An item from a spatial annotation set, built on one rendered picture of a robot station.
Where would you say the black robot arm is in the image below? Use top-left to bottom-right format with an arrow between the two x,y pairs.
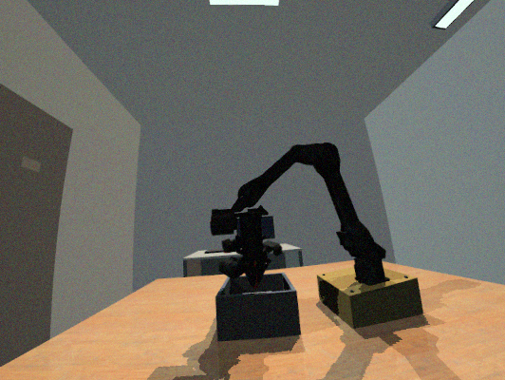
210,142 -> 390,286

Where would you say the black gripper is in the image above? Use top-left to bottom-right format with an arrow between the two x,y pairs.
219,233 -> 283,287

